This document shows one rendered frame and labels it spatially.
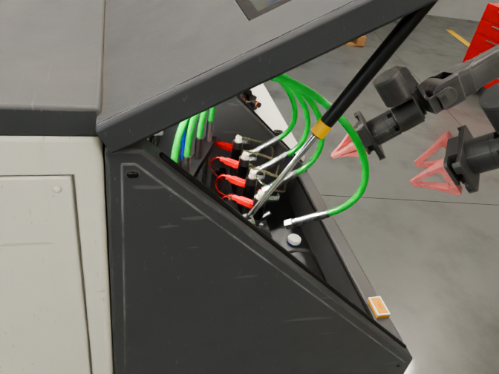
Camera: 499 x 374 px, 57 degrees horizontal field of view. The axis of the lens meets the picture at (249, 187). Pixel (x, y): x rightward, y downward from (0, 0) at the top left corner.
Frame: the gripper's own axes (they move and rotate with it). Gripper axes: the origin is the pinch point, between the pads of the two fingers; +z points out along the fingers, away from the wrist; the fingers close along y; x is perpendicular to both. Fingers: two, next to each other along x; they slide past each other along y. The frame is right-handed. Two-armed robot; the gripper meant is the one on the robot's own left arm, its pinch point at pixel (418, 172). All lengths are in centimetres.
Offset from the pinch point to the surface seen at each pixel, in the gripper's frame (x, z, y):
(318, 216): 1.3, 21.6, 3.2
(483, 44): 173, 80, -405
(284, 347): 6.0, 23.0, 29.8
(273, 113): 3, 65, -61
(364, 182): -1.0, 10.4, -0.4
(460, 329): 150, 65, -70
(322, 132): -24.7, -3.3, 20.2
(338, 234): 22.0, 35.4, -13.1
